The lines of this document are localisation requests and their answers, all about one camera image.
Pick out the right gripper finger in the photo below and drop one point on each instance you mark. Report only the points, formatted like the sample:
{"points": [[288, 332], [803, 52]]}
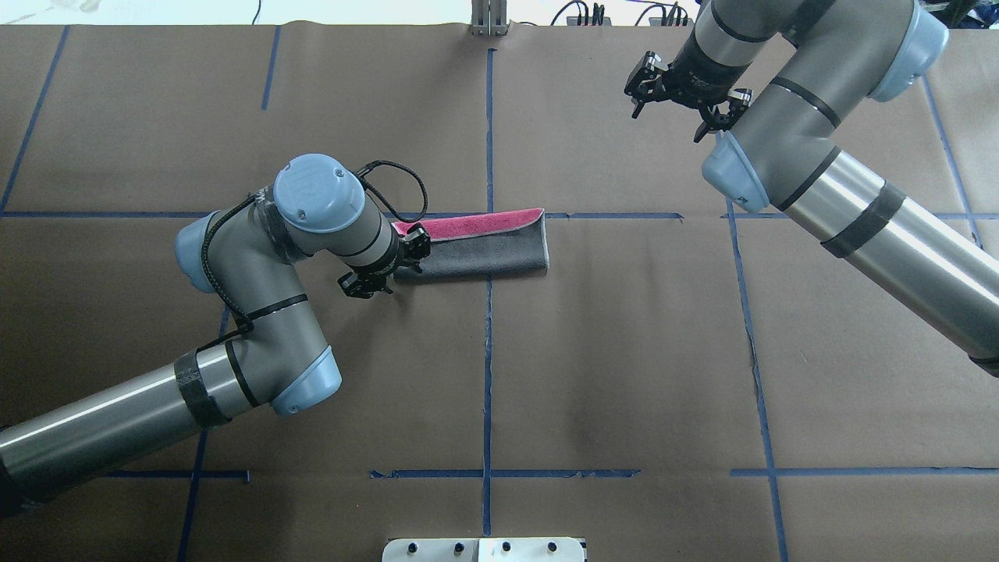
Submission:
{"points": [[645, 83], [739, 100]]}

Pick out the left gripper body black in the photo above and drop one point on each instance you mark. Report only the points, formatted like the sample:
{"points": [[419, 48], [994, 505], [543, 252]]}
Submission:
{"points": [[384, 270]]}

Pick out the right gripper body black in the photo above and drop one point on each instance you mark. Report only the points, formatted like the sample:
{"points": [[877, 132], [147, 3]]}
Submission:
{"points": [[697, 80]]}

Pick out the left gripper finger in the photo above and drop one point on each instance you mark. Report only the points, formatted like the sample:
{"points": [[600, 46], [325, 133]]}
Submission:
{"points": [[359, 286], [416, 242]]}

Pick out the pink towel grey hem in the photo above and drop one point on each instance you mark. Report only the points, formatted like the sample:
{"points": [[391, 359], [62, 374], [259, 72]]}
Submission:
{"points": [[498, 244]]}

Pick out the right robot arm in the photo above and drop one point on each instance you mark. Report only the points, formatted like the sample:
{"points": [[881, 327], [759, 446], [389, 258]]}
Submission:
{"points": [[773, 83]]}

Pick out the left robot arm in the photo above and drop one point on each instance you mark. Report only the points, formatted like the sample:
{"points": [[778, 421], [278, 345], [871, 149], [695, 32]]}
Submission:
{"points": [[273, 353]]}

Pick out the blue tape strip centre lengthwise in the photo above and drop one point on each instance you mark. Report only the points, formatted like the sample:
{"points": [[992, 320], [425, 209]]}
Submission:
{"points": [[488, 324]]}

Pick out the white mounting plate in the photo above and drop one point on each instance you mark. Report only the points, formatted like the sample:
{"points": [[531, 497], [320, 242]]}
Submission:
{"points": [[543, 548]]}

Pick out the blue tape strip centre crosswise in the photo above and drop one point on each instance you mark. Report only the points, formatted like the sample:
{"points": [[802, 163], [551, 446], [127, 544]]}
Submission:
{"points": [[969, 217]]}

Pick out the aluminium frame post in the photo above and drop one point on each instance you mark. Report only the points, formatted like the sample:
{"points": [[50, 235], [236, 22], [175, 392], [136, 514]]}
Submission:
{"points": [[489, 18]]}

